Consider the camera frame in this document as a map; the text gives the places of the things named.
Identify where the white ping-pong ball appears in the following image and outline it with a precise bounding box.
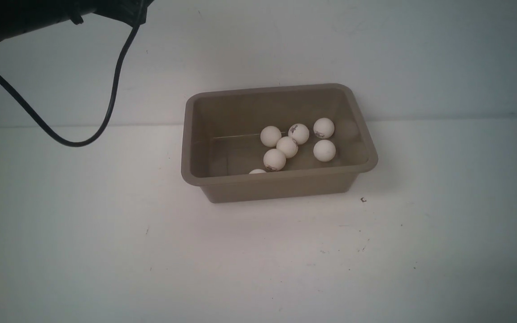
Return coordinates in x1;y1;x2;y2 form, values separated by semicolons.
276;136;299;159
263;148;287;172
313;118;336;140
249;168;266;174
260;126;282;148
288;123;310;145
313;140;337;163

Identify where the left camera cable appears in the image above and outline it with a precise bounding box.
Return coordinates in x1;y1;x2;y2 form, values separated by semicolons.
0;22;141;148

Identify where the tan plastic storage bin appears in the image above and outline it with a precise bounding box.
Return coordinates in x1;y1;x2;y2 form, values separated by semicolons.
181;83;379;204

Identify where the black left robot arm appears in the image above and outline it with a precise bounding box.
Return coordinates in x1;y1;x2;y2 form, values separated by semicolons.
0;0;152;42

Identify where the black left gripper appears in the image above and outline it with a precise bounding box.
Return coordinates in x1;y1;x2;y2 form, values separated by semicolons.
94;0;154;25

